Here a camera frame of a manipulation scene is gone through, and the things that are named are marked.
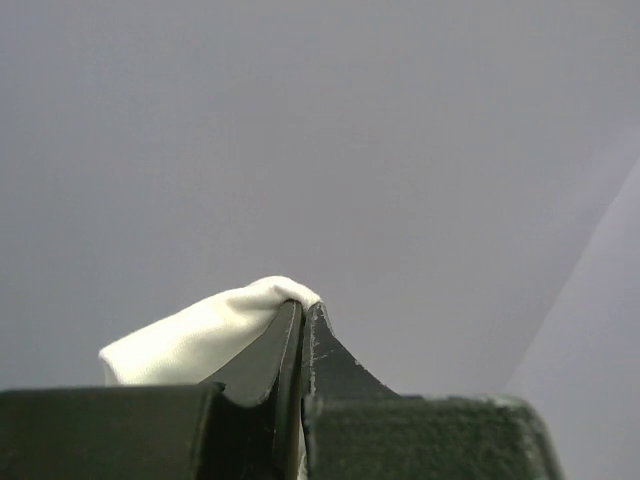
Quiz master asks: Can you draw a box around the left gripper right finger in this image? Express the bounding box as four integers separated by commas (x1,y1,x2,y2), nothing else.
301,302,399,479

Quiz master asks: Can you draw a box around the white printed t shirt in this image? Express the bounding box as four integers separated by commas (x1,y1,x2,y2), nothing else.
99,276,321,386

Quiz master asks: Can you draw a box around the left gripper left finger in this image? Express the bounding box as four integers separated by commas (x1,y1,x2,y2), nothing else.
198,301,303,480

